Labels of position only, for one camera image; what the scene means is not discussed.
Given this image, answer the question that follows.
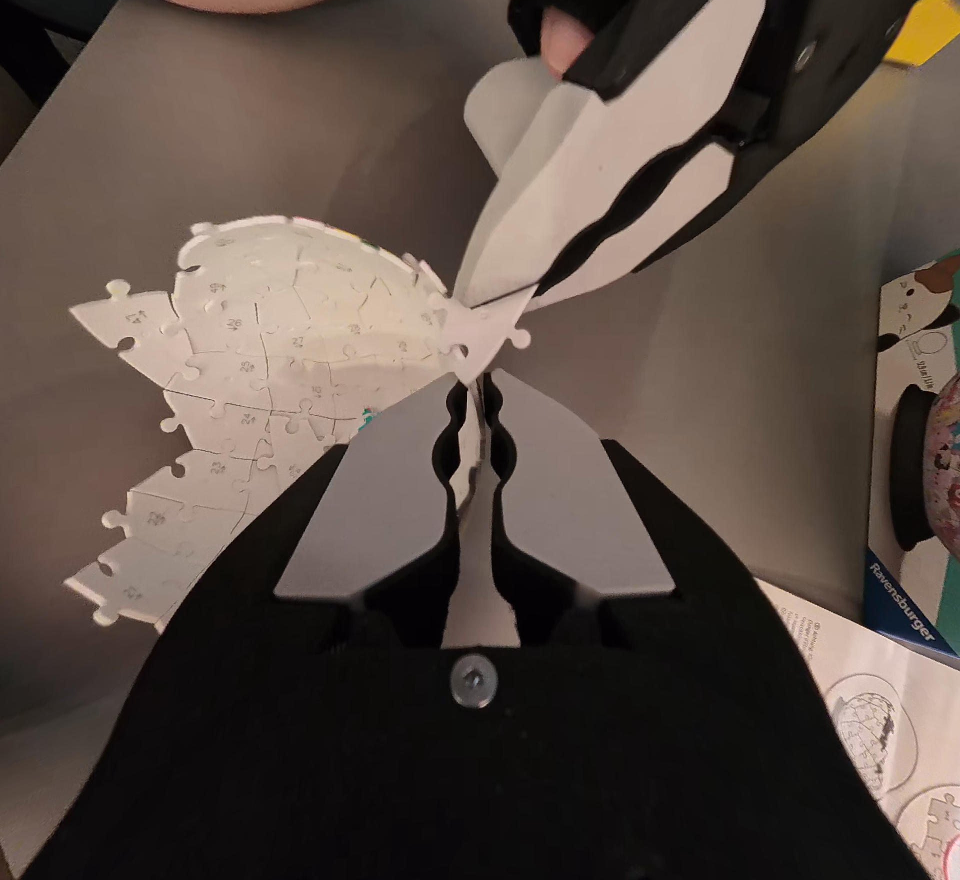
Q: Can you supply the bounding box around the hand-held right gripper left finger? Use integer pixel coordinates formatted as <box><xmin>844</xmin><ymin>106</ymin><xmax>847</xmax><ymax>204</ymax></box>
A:
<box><xmin>273</xmin><ymin>372</ymin><xmax>462</xmax><ymax>605</ymax></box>

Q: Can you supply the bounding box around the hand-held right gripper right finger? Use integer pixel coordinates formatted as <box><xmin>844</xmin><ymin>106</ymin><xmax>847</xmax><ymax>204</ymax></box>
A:
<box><xmin>483</xmin><ymin>369</ymin><xmax>676</xmax><ymax>601</ymax></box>

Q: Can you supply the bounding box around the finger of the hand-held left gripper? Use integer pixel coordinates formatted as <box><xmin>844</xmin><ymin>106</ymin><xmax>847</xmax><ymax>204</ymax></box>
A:
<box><xmin>453</xmin><ymin>0</ymin><xmax>775</xmax><ymax>307</ymax></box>
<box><xmin>534</xmin><ymin>141</ymin><xmax>741</xmax><ymax>311</ymax></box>

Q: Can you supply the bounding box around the small puzzle piece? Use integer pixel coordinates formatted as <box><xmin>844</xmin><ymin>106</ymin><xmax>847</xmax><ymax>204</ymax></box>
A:
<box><xmin>438</xmin><ymin>293</ymin><xmax>532</xmax><ymax>388</ymax></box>

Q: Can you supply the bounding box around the white half puzzle ball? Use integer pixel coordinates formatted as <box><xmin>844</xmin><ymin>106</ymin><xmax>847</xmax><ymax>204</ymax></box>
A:
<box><xmin>63</xmin><ymin>215</ymin><xmax>490</xmax><ymax>630</ymax></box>

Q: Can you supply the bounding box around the colourful puzzle box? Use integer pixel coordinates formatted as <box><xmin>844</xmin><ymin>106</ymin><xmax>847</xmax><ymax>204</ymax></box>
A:
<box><xmin>862</xmin><ymin>250</ymin><xmax>960</xmax><ymax>660</ymax></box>

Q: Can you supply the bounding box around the yellow plastic bin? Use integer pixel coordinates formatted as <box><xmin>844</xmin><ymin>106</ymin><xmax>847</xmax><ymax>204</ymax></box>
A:
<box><xmin>885</xmin><ymin>0</ymin><xmax>960</xmax><ymax>67</ymax></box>

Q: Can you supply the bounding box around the white instruction leaflet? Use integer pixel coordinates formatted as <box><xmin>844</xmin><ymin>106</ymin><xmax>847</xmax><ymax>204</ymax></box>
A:
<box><xmin>756</xmin><ymin>579</ymin><xmax>960</xmax><ymax>880</ymax></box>

